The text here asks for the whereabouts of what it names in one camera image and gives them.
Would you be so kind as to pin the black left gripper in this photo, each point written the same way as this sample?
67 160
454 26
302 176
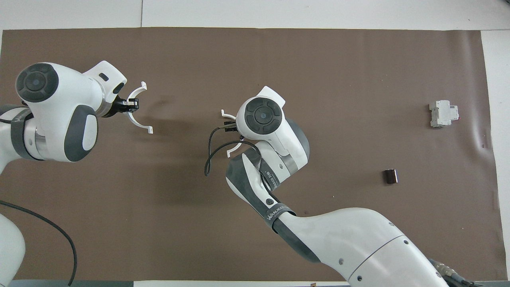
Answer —
113 108

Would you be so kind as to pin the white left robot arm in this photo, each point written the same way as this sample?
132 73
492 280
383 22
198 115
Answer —
55 103

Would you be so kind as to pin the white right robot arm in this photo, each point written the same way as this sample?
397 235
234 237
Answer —
358 239

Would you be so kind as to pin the brown table mat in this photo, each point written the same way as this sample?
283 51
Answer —
338 79

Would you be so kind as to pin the dark brown short cylinder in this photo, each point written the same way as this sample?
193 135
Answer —
390 176

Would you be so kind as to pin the grey circuit breaker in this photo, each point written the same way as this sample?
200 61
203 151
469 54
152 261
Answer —
442 113

